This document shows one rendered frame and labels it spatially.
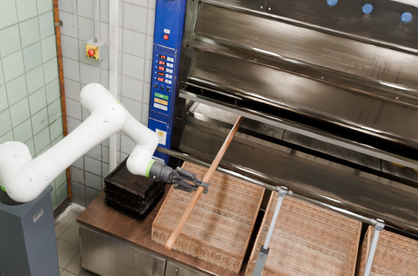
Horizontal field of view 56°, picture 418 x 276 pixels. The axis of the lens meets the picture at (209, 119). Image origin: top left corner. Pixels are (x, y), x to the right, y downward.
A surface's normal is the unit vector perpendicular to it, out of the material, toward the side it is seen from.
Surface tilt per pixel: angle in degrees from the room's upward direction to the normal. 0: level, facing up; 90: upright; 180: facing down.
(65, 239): 0
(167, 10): 90
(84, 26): 90
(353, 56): 70
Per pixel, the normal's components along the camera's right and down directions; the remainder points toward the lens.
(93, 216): 0.14, -0.83
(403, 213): -0.27, 0.16
